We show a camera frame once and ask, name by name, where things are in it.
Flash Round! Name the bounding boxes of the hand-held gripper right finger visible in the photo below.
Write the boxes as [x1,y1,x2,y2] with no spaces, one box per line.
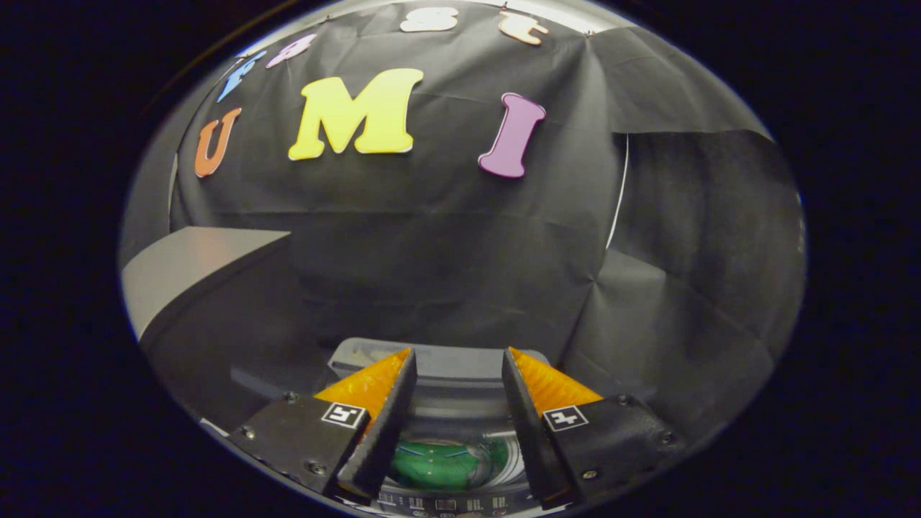
[502,346,684,510]

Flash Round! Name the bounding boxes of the dark grey washing machine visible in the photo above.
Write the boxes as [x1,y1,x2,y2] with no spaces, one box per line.
[327,337,569,518]

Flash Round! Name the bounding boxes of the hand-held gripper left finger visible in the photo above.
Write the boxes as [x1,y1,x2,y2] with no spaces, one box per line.
[227,347,418,504]

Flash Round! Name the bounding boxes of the grey cabinet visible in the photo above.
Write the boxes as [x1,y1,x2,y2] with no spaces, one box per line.
[121,227,332,432]

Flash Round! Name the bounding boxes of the black backdrop cloth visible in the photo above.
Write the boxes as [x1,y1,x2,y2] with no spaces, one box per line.
[119,0,807,447]

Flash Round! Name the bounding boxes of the green polo shirt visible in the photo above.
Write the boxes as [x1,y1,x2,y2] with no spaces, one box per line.
[389,437,513,494]

